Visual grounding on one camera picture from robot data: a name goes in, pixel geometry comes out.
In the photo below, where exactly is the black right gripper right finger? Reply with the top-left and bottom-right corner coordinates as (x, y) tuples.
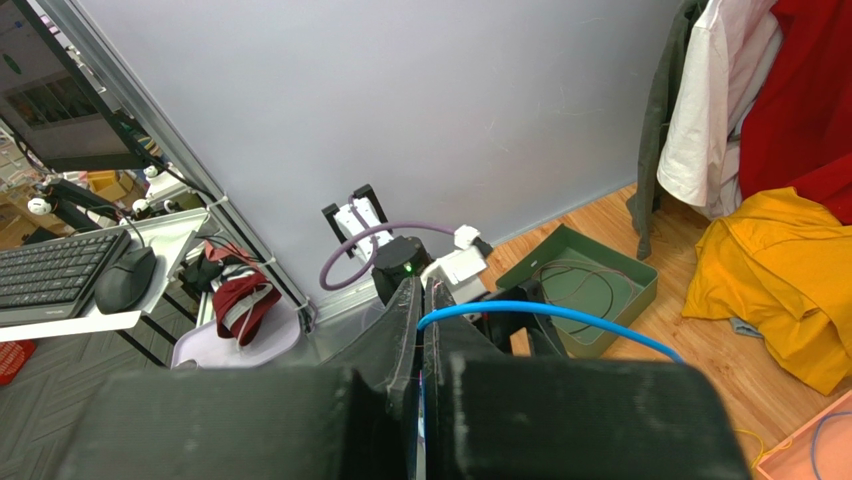
(422, 316), (750, 479)

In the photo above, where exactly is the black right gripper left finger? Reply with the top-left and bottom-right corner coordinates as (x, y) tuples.
(56, 279), (423, 479)

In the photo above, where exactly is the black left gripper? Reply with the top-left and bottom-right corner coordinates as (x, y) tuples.
(473, 279), (567, 356)

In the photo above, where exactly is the blue cable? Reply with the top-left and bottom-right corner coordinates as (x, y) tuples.
(417, 300), (686, 364)

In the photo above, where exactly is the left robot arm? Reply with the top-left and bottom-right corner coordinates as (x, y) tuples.
(319, 184), (493, 304)

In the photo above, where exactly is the green plastic tray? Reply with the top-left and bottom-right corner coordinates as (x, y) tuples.
(496, 226), (659, 328)

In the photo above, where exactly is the red white cap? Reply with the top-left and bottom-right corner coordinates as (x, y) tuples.
(212, 273), (281, 348)

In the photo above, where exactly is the olive green garment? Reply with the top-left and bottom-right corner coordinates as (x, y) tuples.
(626, 0), (707, 261)

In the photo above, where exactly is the yellow shirt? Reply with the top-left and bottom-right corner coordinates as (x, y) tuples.
(682, 187), (851, 395)

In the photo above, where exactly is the black computer mouse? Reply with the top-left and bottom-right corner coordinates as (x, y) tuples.
(93, 247), (158, 315)

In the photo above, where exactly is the pink plastic tray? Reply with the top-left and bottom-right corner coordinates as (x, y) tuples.
(756, 391), (851, 480)

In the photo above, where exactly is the red shirt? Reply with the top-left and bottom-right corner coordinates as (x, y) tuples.
(739, 0), (851, 224)

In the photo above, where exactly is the black keyboard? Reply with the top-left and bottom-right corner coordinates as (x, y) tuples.
(1, 229), (132, 327)

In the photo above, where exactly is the white garment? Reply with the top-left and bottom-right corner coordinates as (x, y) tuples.
(657, 1), (783, 219)

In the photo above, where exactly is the computer monitor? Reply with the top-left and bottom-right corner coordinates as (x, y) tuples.
(1, 1), (148, 172)

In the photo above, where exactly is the dark cable in green tray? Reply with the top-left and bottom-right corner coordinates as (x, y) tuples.
(531, 260), (634, 327)

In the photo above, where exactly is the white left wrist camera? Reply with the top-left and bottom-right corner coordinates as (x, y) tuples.
(420, 225), (493, 304)

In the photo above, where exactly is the purple left arm hose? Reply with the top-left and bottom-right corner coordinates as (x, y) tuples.
(318, 194), (461, 292)

